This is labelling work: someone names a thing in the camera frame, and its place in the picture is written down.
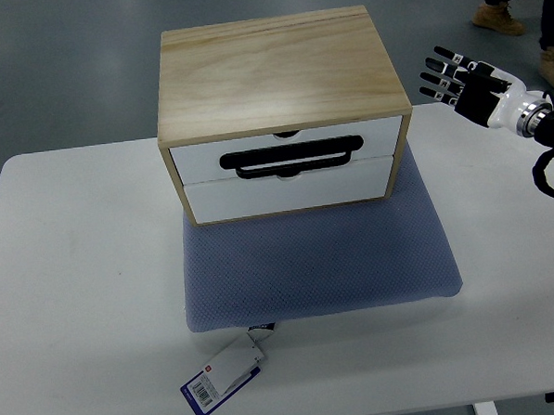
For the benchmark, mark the tan boot left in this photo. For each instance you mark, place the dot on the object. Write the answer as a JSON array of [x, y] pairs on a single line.
[[497, 18]]

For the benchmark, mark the white table leg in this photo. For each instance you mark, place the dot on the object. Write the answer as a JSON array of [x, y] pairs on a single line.
[[485, 408]]

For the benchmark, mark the white blue product tag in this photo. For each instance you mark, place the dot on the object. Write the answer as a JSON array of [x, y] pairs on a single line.
[[228, 371]]

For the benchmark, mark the black drawer handle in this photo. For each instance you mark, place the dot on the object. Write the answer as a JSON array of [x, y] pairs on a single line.
[[293, 159]]

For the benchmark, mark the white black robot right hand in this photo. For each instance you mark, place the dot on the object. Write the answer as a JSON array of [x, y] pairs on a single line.
[[483, 94]]

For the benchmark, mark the wooden drawer cabinet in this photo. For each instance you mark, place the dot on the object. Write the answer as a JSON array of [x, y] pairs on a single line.
[[276, 77]]

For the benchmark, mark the blue-grey mesh cushion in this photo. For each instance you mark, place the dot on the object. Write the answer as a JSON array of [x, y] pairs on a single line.
[[320, 262]]

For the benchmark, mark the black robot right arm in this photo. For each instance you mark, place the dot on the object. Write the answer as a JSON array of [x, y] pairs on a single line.
[[544, 129]]

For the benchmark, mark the white drawer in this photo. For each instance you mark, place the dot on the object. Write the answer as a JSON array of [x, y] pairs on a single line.
[[201, 163]]

